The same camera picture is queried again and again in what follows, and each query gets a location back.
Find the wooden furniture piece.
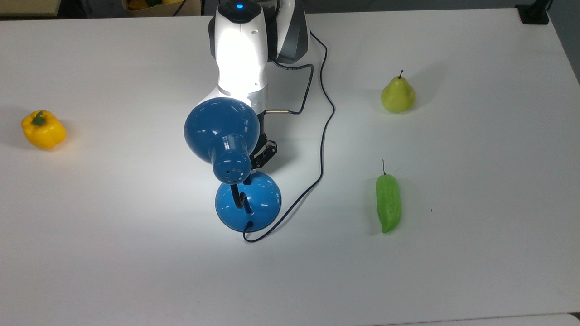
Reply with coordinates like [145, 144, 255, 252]
[0, 0, 62, 18]

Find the yellow bell pepper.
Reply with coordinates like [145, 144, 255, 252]
[21, 110, 67, 150]

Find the dark lamp power cable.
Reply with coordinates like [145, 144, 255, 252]
[242, 29, 336, 244]

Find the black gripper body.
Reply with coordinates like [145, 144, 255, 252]
[256, 112, 273, 149]

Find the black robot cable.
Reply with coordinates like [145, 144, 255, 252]
[265, 59, 315, 116]

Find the cardboard box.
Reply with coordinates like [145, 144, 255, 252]
[121, 0, 203, 18]

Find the blue desk lamp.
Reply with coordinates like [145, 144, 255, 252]
[184, 97, 282, 234]

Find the green chili pepper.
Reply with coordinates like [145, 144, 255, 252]
[375, 159, 402, 234]

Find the green pear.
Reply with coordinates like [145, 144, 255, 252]
[381, 70, 416, 114]

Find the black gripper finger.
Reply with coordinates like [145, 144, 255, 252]
[244, 140, 278, 185]

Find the white adjacent table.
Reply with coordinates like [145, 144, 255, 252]
[372, 313, 580, 326]

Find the black clamp base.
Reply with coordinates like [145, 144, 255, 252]
[516, 0, 552, 25]

